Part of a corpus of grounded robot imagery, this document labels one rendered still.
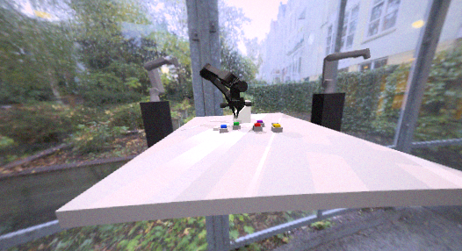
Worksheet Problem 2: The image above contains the red button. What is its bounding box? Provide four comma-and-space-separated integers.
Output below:
252, 123, 263, 132

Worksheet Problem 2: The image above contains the blue button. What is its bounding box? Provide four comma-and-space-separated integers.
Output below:
220, 125, 228, 133

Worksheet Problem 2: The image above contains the green button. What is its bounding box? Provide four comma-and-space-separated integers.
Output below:
233, 122, 241, 130

